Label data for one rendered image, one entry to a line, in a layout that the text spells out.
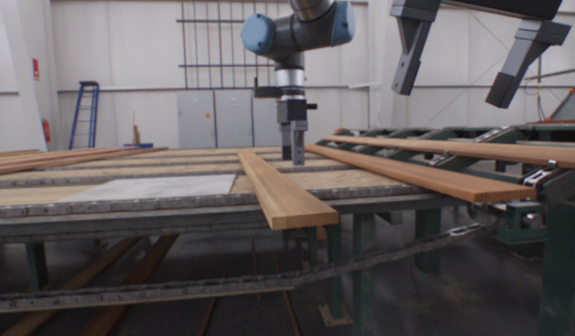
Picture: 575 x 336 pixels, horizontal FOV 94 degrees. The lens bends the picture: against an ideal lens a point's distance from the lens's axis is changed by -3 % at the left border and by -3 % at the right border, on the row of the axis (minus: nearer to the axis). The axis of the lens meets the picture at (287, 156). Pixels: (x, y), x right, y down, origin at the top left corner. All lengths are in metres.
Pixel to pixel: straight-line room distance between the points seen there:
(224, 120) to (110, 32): 3.40
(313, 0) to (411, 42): 0.21
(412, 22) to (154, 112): 7.17
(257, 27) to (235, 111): 5.84
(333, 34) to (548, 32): 0.30
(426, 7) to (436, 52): 8.38
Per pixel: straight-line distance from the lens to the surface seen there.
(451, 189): 0.96
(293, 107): 0.64
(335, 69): 7.48
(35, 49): 8.13
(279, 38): 0.59
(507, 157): 1.63
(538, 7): 0.41
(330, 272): 1.07
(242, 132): 6.38
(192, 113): 6.53
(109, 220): 1.01
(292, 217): 0.61
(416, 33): 0.35
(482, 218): 1.30
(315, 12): 0.53
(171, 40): 7.55
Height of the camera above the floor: 1.06
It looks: 5 degrees down
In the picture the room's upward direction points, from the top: 2 degrees counter-clockwise
